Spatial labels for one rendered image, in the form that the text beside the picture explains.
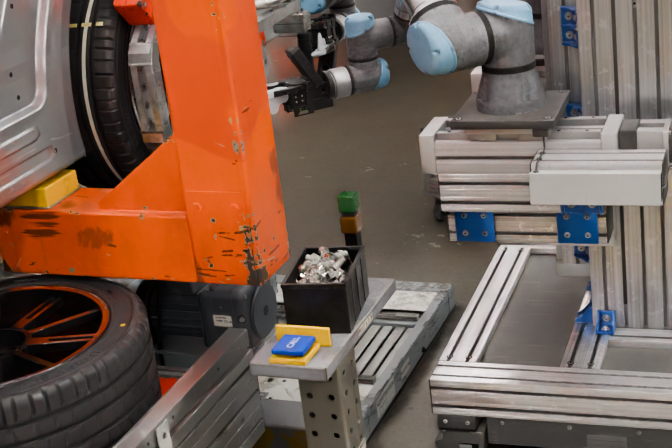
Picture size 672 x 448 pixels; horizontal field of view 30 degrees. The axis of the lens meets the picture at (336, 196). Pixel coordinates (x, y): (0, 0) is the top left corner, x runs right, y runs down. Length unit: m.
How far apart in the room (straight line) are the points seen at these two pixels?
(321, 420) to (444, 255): 1.46
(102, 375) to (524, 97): 1.05
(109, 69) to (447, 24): 0.87
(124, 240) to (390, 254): 1.49
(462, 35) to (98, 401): 1.04
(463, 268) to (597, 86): 1.27
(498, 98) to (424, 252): 1.51
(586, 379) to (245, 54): 1.03
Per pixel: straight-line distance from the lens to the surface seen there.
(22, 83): 2.89
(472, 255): 4.07
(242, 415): 2.86
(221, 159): 2.64
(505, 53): 2.67
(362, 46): 3.09
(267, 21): 3.16
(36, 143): 2.89
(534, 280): 3.36
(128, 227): 2.82
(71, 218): 2.89
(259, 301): 3.05
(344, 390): 2.69
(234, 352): 2.80
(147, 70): 3.04
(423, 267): 4.02
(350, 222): 2.79
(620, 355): 2.97
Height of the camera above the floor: 1.61
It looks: 20 degrees down
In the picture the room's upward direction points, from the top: 7 degrees counter-clockwise
